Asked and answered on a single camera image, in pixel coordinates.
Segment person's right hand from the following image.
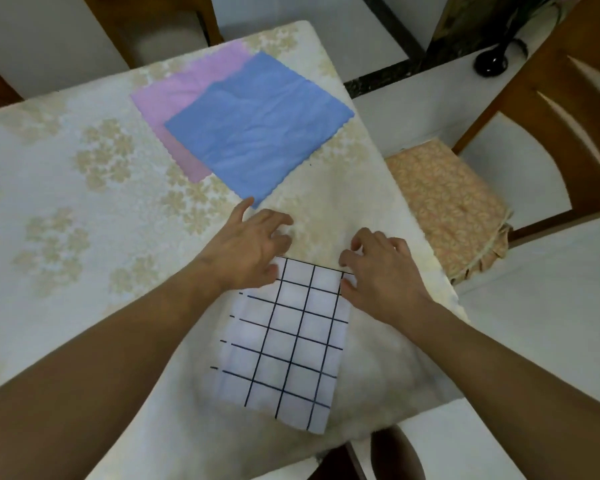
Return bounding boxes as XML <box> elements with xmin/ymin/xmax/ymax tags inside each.
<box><xmin>338</xmin><ymin>228</ymin><xmax>433</xmax><ymax>326</ymax></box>

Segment orange floral seat cushion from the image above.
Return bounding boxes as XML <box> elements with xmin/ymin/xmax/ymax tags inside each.
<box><xmin>385</xmin><ymin>139</ymin><xmax>514</xmax><ymax>286</ymax></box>

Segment person's right forearm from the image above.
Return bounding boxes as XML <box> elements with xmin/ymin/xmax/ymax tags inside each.
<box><xmin>395</xmin><ymin>300</ymin><xmax>600</xmax><ymax>480</ymax></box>

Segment cream floral tablecloth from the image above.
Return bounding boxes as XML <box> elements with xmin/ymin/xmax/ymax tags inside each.
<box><xmin>0</xmin><ymin>21</ymin><xmax>469</xmax><ymax>480</ymax></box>

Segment wooden chair with beige seat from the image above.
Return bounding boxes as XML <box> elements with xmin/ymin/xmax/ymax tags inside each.
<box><xmin>81</xmin><ymin>0</ymin><xmax>225</xmax><ymax>70</ymax></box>

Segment pink cloth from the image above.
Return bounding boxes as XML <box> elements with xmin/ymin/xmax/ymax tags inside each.
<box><xmin>130</xmin><ymin>41</ymin><xmax>253</xmax><ymax>184</ymax></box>

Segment person's left hand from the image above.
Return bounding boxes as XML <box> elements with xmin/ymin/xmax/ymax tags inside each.
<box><xmin>192</xmin><ymin>197</ymin><xmax>295</xmax><ymax>294</ymax></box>

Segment white black-grid cloth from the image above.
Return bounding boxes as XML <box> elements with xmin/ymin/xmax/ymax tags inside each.
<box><xmin>210</xmin><ymin>256</ymin><xmax>354</xmax><ymax>435</ymax></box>

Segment wooden chair with curved slats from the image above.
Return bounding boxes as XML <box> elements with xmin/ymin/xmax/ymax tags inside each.
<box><xmin>451</xmin><ymin>0</ymin><xmax>600</xmax><ymax>248</ymax></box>

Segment person's left forearm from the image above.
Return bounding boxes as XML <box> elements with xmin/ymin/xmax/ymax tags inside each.
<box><xmin>0</xmin><ymin>260</ymin><xmax>227</xmax><ymax>480</ymax></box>

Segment blue cloth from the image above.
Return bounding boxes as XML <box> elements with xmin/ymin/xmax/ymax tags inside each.
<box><xmin>164</xmin><ymin>51</ymin><xmax>356</xmax><ymax>209</ymax></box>

